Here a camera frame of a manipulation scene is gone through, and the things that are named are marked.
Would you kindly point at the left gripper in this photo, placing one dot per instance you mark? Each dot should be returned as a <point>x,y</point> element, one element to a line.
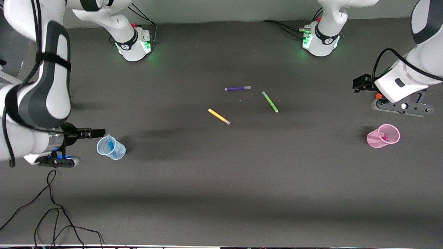
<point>363,83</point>

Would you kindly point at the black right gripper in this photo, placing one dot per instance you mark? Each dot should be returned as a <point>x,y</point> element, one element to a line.
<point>71,133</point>

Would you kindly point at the blue marker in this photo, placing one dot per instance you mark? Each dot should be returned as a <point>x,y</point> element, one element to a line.
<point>110,143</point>

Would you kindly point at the pink marker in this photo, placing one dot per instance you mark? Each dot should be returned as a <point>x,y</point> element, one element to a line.
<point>383,137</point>

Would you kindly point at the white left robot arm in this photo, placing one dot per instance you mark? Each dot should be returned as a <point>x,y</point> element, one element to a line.
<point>323,46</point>

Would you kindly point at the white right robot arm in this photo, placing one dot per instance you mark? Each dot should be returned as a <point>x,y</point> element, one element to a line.
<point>45,86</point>

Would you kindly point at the blue mesh cup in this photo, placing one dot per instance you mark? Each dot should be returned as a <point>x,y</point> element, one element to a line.
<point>119,154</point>

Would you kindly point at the pink mesh cup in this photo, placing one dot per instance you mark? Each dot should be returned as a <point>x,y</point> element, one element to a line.
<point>373,141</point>

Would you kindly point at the green marker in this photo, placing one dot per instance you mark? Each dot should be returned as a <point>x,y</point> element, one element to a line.
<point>270,101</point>

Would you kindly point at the purple marker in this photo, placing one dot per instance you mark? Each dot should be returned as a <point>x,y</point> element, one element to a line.
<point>237,88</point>

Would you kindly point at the yellow marker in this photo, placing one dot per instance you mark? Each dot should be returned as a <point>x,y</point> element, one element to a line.
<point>219,116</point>

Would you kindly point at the dark grey table mat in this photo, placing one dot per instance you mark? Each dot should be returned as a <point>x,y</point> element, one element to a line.
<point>221,190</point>

